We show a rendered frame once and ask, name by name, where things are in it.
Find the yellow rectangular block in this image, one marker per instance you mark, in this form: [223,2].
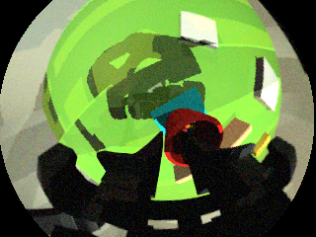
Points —
[261,144]

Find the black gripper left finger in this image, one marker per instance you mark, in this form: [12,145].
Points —
[145,163]

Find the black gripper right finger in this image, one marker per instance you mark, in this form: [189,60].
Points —
[208,161]

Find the tan wooden bar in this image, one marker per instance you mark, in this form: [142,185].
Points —
[234,133]

